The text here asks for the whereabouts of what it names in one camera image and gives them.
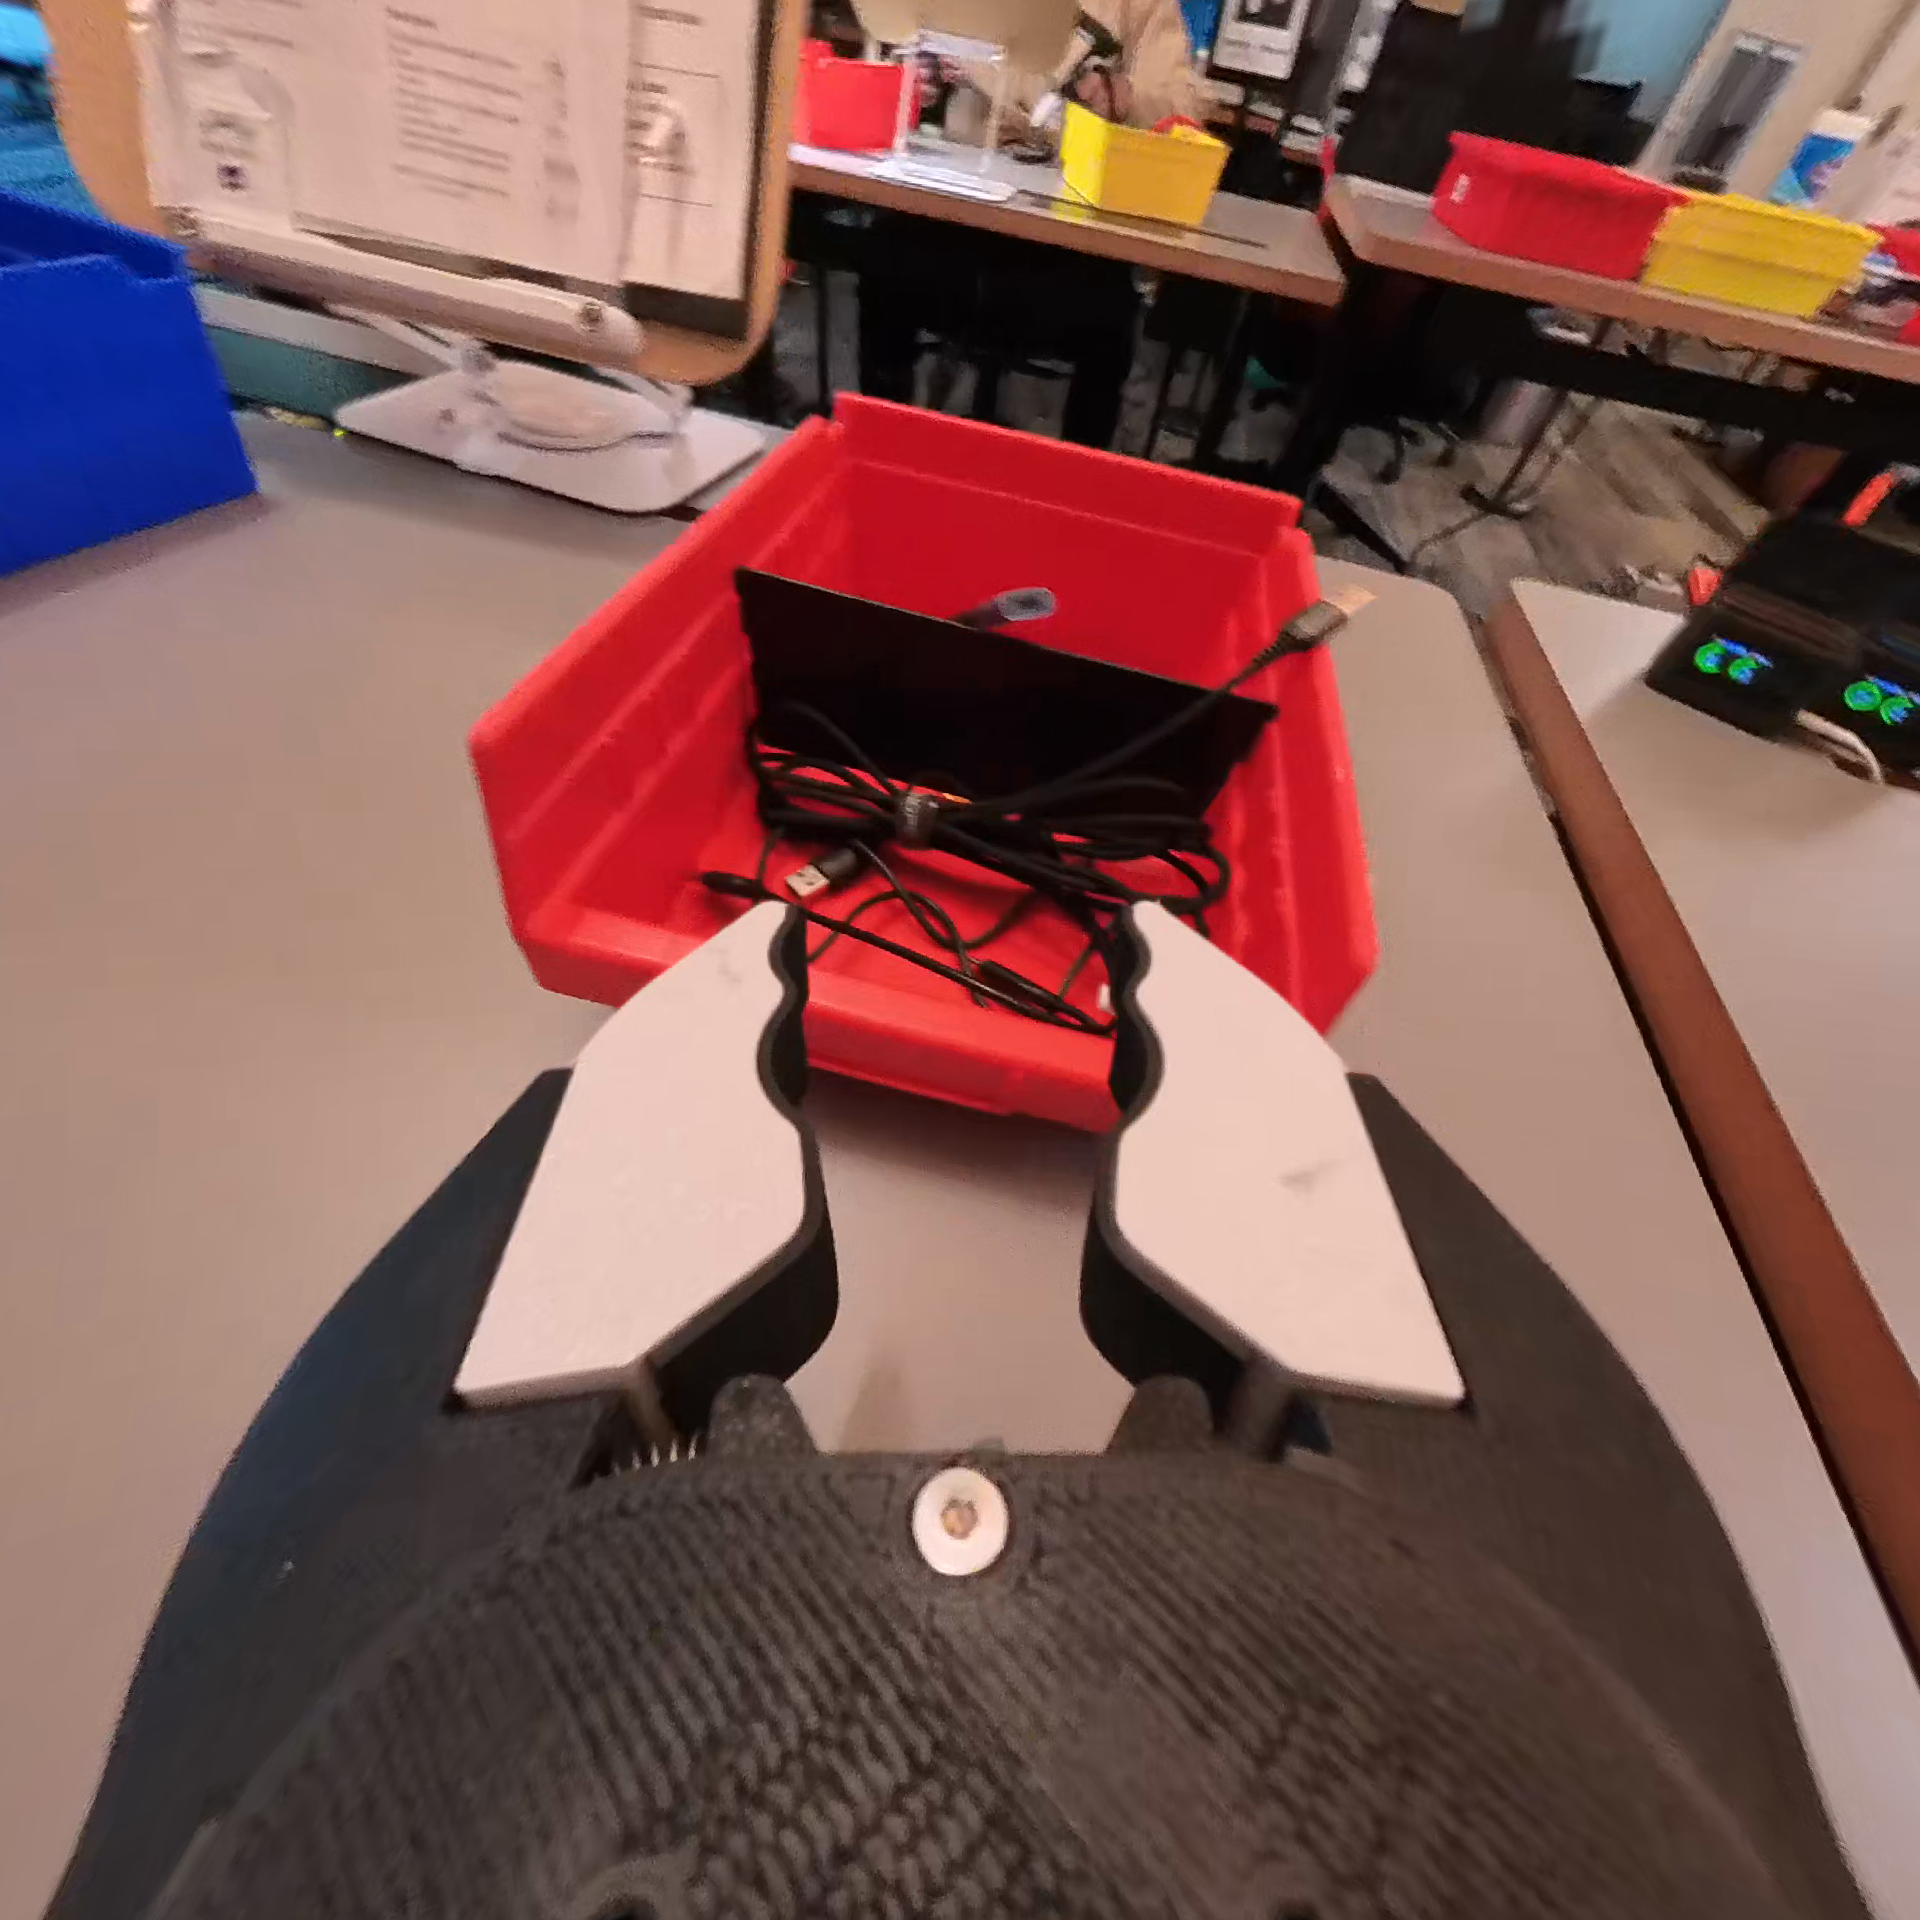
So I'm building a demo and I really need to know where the tan board document stand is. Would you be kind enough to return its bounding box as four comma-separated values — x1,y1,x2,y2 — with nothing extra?
41,0,807,515

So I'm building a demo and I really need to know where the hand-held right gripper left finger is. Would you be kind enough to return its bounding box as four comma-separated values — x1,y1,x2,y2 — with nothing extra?
450,901,842,1415

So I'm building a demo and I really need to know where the black braided cable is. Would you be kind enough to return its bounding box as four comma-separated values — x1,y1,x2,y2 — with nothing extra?
748,583,1379,939

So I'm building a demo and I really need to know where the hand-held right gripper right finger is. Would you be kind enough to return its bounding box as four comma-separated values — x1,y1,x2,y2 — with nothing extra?
1078,895,1470,1415

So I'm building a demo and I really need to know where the printed instruction sheet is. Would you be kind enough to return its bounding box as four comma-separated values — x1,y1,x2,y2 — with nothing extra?
135,0,762,301

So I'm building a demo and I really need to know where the grey side desk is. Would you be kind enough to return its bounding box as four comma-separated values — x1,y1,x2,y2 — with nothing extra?
1486,575,1920,1652

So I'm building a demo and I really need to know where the black charger with green displays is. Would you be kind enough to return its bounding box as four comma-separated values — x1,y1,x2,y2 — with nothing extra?
1641,509,1920,784

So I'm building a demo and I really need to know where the yellow plastic bin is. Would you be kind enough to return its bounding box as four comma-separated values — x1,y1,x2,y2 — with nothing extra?
1638,191,1884,320
1057,102,1235,231

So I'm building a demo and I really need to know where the black white marker poster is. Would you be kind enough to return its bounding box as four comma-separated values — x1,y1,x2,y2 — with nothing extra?
1207,0,1308,78

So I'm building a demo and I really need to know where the blue plastic bin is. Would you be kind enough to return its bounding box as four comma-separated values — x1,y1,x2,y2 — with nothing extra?
0,187,261,577

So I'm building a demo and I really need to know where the brown top work table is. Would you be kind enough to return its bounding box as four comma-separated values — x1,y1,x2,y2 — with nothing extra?
1329,176,1920,393
787,141,1346,308

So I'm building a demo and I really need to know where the clear acrylic holder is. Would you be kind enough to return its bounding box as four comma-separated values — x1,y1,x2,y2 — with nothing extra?
897,29,1010,168

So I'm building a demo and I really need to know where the thin black usb cable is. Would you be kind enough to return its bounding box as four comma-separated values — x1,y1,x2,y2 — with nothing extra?
701,838,1203,1039

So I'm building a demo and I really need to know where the black bin divider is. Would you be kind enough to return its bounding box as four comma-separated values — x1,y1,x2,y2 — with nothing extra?
732,566,1281,819

